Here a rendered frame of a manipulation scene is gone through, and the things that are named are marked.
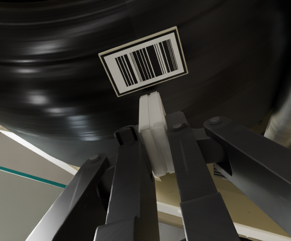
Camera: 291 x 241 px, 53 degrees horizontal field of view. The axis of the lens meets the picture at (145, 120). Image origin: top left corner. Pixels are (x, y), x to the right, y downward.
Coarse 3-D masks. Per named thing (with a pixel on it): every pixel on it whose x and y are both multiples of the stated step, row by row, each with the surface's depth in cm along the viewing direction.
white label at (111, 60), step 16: (160, 32) 21; (176, 32) 21; (112, 48) 21; (128, 48) 21; (144, 48) 21; (160, 48) 21; (176, 48) 22; (112, 64) 22; (128, 64) 22; (144, 64) 22; (160, 64) 22; (176, 64) 22; (112, 80) 22; (128, 80) 23; (144, 80) 23; (160, 80) 23
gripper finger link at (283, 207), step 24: (216, 120) 14; (240, 144) 11; (264, 144) 11; (216, 168) 15; (240, 168) 12; (264, 168) 10; (288, 168) 9; (264, 192) 10; (288, 192) 9; (288, 216) 9
